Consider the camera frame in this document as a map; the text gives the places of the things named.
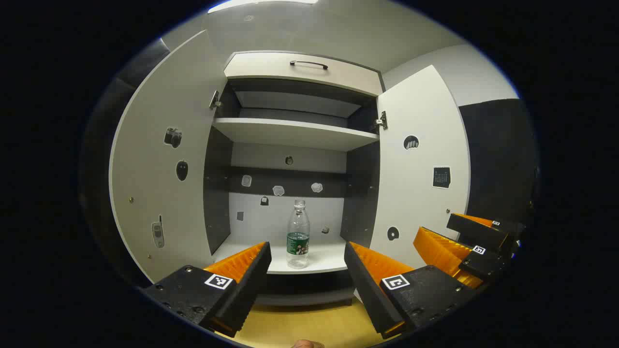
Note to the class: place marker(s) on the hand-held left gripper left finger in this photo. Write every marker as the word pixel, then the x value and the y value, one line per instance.
pixel 251 280

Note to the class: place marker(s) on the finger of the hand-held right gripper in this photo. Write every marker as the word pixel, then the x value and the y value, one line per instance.
pixel 483 263
pixel 476 229

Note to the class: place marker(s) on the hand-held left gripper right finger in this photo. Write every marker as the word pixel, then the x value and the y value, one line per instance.
pixel 365 285

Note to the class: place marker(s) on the clear plastic bottle green label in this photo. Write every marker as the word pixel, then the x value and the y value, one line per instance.
pixel 298 232

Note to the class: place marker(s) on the white and grey cabinet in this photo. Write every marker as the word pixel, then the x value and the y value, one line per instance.
pixel 285 222

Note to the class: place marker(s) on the metal door hinge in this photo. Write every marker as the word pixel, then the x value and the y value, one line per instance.
pixel 214 100
pixel 381 121

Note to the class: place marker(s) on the white cabinet shelf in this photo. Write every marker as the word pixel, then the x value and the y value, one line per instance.
pixel 290 131

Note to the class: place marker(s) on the white cabinet drawer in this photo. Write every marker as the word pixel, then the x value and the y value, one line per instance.
pixel 271 67

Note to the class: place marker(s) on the ceiling light panel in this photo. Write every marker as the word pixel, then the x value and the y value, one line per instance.
pixel 261 4

